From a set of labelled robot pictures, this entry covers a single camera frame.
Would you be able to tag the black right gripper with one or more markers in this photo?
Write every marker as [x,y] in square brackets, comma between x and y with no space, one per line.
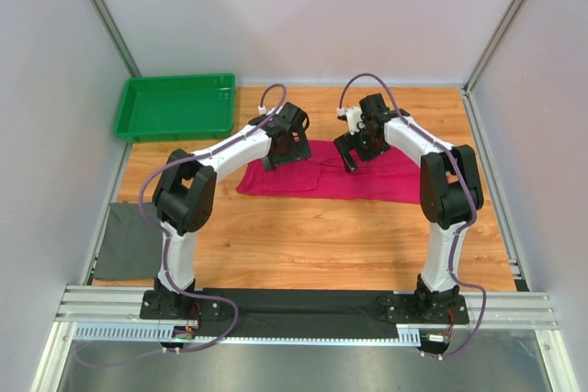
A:
[347,143]

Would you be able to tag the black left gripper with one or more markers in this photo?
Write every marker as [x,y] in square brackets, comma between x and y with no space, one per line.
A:
[299,150]

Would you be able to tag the magenta t shirt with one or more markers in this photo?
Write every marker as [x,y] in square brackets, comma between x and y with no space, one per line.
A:
[391,177]

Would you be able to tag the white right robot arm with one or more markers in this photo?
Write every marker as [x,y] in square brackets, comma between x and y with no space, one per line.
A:
[450,195]

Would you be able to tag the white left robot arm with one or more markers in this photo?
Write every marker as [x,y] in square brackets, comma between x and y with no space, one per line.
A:
[185,193]

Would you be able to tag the green plastic tray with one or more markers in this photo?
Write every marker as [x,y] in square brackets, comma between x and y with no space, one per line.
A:
[170,108]

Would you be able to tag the folded grey t shirt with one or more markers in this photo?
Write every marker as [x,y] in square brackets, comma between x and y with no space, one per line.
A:
[131,247]

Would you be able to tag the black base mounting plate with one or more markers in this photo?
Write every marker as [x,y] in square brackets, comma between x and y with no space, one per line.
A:
[387,306]

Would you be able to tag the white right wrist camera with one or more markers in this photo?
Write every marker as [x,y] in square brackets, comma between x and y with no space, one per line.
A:
[353,117]

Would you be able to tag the aluminium front frame rail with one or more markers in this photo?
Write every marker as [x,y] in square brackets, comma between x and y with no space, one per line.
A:
[112,313]

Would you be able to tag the right aluminium corner post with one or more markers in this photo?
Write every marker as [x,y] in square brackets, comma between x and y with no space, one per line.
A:
[498,36]

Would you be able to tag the aluminium corner post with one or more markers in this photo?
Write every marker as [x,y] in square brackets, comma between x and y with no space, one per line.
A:
[498,36]
[109,24]

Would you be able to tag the left aluminium corner post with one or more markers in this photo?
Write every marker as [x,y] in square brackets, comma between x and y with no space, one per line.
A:
[109,24]

